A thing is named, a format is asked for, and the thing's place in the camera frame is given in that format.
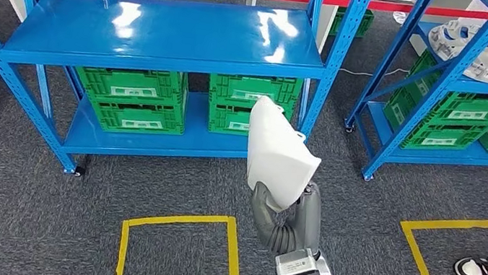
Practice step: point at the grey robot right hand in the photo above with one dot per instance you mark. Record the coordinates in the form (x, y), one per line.
(308, 223)

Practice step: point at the white plastic panel part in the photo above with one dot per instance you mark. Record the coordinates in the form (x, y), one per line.
(280, 156)

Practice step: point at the crumpled white wrapper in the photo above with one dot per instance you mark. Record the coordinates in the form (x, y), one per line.
(399, 17)

